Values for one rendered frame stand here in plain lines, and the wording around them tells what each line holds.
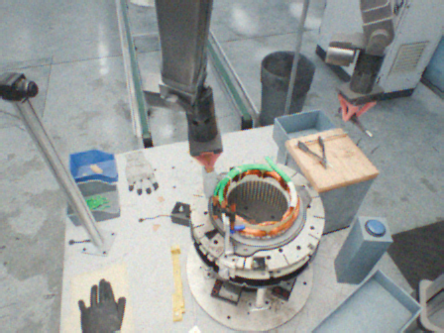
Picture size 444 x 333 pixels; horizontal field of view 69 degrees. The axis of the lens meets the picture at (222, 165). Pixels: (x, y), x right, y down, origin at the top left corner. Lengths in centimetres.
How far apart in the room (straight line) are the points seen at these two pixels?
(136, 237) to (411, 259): 160
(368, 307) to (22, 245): 196
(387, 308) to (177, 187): 78
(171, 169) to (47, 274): 111
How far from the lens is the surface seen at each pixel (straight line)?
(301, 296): 102
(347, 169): 96
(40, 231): 232
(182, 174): 128
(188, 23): 36
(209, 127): 62
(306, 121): 116
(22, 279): 219
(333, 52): 83
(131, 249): 112
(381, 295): 83
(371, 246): 91
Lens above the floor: 173
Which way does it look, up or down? 47 degrees down
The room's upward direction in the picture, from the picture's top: straight up
